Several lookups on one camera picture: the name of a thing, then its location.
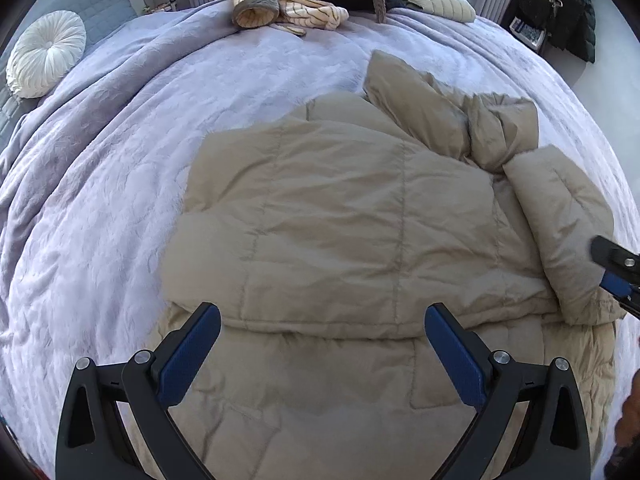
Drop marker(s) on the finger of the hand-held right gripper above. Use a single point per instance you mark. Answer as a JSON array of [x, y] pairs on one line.
[[631, 306], [612, 260]]

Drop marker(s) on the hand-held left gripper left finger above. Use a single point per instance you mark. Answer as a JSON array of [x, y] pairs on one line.
[[187, 355]]

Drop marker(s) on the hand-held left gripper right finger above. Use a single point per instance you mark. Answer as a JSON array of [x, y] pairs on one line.
[[457, 360]]

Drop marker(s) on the beige puffer jacket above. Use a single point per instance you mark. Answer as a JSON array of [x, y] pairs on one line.
[[350, 220]]

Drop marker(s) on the lavender fleece blanket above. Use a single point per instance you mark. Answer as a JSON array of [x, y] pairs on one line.
[[115, 185]]

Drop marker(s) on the small blue printed box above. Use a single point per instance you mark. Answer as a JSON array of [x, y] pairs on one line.
[[527, 32]]

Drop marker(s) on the black hanging coat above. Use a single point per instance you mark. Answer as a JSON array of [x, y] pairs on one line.
[[555, 0]]

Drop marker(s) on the round white pleated cushion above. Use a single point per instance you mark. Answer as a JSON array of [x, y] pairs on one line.
[[45, 55]]

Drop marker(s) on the blue-grey quilted headboard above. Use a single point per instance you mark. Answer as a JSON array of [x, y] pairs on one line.
[[107, 5]]

